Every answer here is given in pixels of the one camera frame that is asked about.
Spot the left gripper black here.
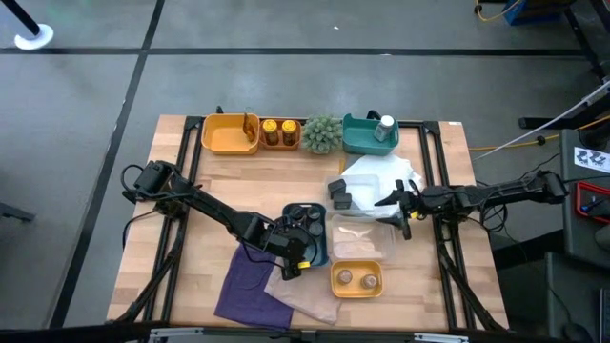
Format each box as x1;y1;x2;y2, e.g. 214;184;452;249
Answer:
274;231;315;283

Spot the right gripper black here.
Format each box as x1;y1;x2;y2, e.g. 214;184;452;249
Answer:
374;179;430;242

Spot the white-lid spice jar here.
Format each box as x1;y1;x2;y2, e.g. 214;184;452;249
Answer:
373;114;397;143

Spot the brown label yellow-cap bottle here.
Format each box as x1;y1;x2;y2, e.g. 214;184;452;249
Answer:
280;119;299;147

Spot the yellow-lid spice jar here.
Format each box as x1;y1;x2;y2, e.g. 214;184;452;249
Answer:
261;118;280;147

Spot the amber glass bottle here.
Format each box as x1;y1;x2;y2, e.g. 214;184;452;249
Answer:
241;112;258;144

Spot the beige cloth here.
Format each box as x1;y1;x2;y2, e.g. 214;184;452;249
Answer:
263;266;343;326

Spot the shallow clear plastic container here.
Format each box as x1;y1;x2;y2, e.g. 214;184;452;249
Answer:
324;173;382;218

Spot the white cloth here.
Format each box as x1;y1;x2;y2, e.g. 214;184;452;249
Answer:
345;152;425;220

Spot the purple cloth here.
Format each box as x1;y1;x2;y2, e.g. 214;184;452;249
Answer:
213;243;295;331

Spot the small yellow plastic bin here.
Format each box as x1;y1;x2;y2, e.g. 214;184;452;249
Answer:
330;259;385;300

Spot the light teal plastic bin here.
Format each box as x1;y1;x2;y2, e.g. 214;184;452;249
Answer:
341;112;400;156

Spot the green succulent in grey pot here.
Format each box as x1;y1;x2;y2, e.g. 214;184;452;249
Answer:
300;114;345;155

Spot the silver mounting bar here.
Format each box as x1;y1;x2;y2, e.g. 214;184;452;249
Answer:
148;327;471;343

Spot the orange plastic bin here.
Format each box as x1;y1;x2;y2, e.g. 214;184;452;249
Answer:
258;117;303;151

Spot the large yellow plastic bin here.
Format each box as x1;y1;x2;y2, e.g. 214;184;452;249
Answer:
201;112;261;156

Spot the red-edged black case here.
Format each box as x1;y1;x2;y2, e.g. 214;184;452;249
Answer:
574;180;610;226

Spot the white printed sheet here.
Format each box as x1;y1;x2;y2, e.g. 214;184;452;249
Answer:
573;146;610;174

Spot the white tube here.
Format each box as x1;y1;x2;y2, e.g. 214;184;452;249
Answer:
475;81;610;161

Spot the blue box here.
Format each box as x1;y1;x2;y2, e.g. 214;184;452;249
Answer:
503;0;564;26

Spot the dark grey furniture foot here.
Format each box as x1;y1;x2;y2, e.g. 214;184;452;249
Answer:
0;201;36;224

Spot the white round stand base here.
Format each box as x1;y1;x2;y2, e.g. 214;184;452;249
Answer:
13;23;55;52

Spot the black stand pole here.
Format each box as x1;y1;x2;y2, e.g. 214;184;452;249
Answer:
0;0;40;37

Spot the clear plastic bin with handles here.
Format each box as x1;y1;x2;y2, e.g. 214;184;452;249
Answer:
328;212;397;263

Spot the dark teal handled bin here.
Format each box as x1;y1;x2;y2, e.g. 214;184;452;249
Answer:
280;201;332;269

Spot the black aluminium table frame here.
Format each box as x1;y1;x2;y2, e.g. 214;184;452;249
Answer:
107;113;511;334

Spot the yellow cable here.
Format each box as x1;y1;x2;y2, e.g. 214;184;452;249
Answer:
475;0;525;23
469;115;610;152

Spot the thin black cable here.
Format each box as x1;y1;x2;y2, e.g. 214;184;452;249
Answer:
521;151;562;182

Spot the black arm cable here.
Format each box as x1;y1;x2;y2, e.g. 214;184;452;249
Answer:
121;208;161;252

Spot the black stand frame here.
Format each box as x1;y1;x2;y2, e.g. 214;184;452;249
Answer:
518;0;610;131

